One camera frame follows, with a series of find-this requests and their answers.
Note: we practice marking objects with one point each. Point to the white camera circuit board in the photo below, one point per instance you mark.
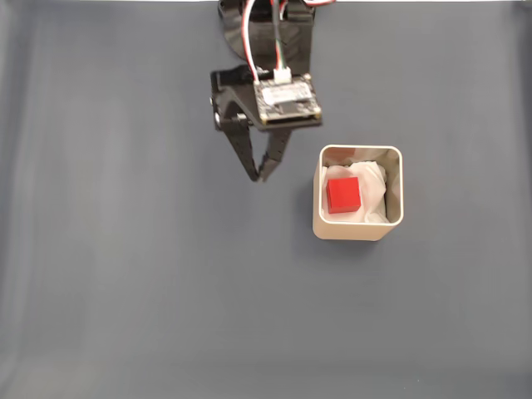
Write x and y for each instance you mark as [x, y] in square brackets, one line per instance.
[287, 99]

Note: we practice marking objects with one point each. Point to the beige square box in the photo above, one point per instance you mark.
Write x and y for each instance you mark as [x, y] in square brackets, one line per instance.
[353, 232]

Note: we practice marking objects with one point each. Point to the white crumpled tissue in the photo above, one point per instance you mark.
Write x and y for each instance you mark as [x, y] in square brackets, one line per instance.
[374, 178]

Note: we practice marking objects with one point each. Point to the red cube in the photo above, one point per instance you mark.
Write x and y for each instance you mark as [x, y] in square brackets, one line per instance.
[343, 195]

